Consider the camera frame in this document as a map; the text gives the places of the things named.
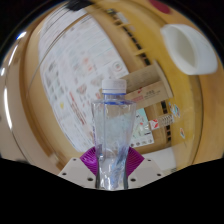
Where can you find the clear plastic bottle white cap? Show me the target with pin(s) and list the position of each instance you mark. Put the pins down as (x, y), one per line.
(113, 133)

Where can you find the wall poster with diagrams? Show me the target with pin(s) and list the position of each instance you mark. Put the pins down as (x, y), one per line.
(73, 30)

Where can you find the small bottle with red label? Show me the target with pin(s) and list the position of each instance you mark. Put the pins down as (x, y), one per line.
(160, 122)

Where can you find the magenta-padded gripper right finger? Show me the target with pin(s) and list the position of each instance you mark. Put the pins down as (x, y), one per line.
(146, 171)

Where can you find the wall poster with teal map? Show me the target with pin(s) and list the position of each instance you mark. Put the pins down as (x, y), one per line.
(73, 100)

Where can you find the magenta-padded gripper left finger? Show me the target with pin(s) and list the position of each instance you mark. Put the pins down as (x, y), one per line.
(78, 171)

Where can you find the flat round red coaster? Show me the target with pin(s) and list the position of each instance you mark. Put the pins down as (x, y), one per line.
(160, 6)

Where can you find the white ceramic mug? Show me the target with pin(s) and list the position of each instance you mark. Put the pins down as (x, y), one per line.
(190, 50)

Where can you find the brown cardboard box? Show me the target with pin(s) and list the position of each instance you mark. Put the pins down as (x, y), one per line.
(150, 86)

